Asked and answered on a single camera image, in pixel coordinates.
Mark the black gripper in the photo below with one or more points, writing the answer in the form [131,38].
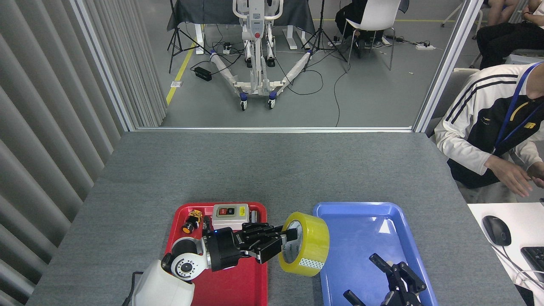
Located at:
[399,298]
[225,250]

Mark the yellow tape roll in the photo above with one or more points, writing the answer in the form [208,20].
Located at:
[314,238]

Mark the person's right hand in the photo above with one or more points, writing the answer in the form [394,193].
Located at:
[512,176]

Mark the person's left hand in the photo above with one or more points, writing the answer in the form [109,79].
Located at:
[537,174]

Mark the small black cylinder part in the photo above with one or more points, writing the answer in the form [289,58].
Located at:
[254,216]

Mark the blue plastic tray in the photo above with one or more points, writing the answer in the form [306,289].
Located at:
[357,238]

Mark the red plastic tray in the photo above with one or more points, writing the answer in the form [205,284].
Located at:
[238,289]

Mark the orange push button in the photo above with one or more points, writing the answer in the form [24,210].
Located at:
[190,224]

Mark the black computer mouse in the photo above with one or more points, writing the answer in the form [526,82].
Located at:
[497,231]

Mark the black keyboard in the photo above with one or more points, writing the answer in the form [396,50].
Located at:
[535,263]

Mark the white desk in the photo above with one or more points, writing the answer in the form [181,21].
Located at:
[527,229]

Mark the black power adapter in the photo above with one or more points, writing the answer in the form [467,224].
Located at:
[203,74]

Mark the white stand on wheels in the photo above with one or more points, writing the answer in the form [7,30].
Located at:
[256,46]

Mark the black tripod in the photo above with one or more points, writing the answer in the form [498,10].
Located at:
[178,38]
[321,38]

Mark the grey chair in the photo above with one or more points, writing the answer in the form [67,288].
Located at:
[454,85]

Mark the table with black cloth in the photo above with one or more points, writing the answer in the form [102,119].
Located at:
[204,10]

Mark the person on white chair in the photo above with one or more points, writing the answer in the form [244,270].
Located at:
[346,17]

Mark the white power strip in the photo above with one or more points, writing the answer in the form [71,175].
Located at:
[426,46]

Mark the white chair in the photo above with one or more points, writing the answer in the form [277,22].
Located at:
[376,15]

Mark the person in black trousers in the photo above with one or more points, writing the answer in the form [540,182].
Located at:
[505,38]

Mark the white switch box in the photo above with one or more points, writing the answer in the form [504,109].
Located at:
[229,214]

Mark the silver rail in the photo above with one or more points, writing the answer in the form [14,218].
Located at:
[272,129]

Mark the silver post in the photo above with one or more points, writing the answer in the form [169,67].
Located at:
[446,63]
[104,68]

